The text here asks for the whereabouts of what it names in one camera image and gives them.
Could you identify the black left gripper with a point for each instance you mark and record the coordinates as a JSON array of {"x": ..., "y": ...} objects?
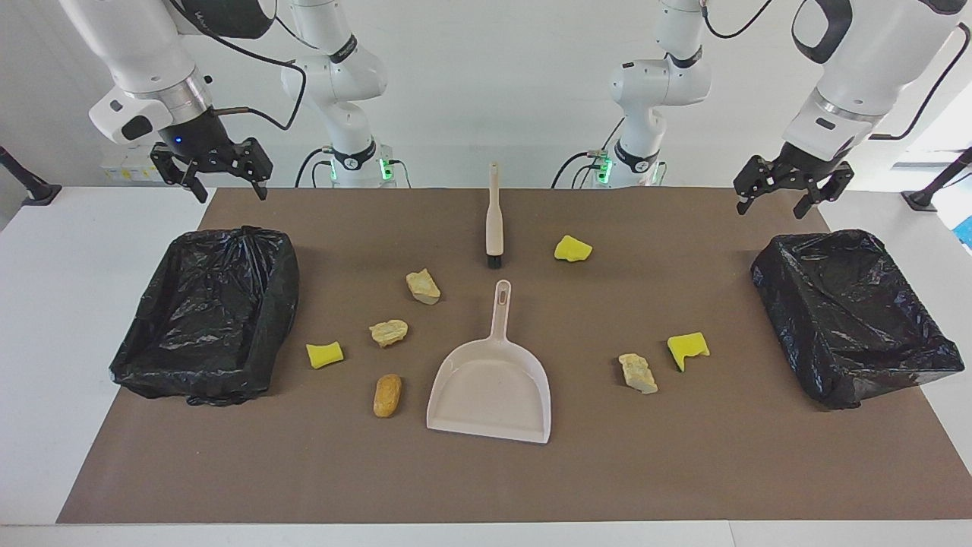
[{"x": 801, "y": 163}]

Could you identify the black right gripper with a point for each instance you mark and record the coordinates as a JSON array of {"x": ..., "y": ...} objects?
[{"x": 199, "y": 140}]

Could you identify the yellow green sponge piece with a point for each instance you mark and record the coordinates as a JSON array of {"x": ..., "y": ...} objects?
[{"x": 689, "y": 346}]

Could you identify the pale yellow lump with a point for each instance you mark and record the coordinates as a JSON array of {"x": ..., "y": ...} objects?
[{"x": 389, "y": 333}]

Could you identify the beige orange rock chunk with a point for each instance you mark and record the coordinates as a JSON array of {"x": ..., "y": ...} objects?
[{"x": 638, "y": 374}]

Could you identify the beige hand brush black bristles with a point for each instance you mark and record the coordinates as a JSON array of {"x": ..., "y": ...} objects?
[{"x": 494, "y": 220}]

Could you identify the brown oval bread roll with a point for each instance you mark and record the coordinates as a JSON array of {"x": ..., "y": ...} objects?
[{"x": 387, "y": 395}]

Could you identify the beige plastic dustpan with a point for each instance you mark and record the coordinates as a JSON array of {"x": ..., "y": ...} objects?
[{"x": 490, "y": 395}]

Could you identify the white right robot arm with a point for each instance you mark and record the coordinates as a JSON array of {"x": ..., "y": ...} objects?
[{"x": 144, "y": 53}]

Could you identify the bin lined with black bag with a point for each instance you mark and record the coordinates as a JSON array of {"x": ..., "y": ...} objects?
[
  {"x": 850, "y": 319},
  {"x": 213, "y": 319}
]

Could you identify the white boxes with yellow labels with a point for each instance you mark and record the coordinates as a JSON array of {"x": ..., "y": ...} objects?
[{"x": 121, "y": 171}]

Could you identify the blue object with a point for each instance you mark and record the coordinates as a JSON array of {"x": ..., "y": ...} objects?
[{"x": 967, "y": 232}]

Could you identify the brown table mat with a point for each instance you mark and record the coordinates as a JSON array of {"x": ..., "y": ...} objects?
[{"x": 645, "y": 471}]

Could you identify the black camera stand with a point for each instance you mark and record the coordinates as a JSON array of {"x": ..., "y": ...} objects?
[
  {"x": 38, "y": 194},
  {"x": 921, "y": 200}
]

